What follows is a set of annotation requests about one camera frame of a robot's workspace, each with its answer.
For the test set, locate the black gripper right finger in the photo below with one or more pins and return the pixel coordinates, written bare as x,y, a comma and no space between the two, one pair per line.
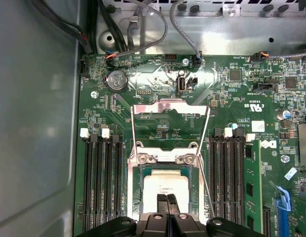
174,205

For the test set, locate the metal locking lever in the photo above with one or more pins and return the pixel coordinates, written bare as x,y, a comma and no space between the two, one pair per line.
207,188

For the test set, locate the internal USB port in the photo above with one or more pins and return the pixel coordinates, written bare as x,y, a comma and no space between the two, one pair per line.
181,84

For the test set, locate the black PC case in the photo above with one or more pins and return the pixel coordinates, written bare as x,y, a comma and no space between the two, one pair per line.
32,123

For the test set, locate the silver CPU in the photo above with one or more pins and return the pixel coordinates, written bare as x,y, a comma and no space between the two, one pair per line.
153,187

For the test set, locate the green motherboard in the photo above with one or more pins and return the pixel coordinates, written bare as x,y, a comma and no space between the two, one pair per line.
241,103

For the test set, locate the CPU socket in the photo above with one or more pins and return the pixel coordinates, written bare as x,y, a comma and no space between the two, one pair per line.
130,187

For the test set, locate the green RAM stick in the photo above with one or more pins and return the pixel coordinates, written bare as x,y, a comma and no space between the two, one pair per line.
251,172

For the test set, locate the black fan connector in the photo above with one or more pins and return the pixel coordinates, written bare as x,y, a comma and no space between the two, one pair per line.
256,57

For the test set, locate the black expansion slot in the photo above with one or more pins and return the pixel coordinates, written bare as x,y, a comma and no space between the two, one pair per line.
266,222

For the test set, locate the blue expansion slot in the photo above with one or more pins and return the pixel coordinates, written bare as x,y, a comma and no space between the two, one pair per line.
282,222

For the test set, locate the RAM slot black clips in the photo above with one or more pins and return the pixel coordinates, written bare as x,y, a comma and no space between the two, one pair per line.
98,185
238,185
214,185
118,185

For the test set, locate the grey metal drive cage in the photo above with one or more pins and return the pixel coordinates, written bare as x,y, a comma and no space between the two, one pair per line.
217,32

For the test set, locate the silver chipset heat sink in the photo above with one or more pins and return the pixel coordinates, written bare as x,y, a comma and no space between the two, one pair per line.
305,145

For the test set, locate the silver coin battery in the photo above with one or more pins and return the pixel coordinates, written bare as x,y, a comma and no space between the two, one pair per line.
117,81

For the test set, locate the metal socket cover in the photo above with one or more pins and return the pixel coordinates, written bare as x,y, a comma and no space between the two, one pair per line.
167,106

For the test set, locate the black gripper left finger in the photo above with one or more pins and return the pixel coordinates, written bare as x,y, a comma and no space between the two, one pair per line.
161,205

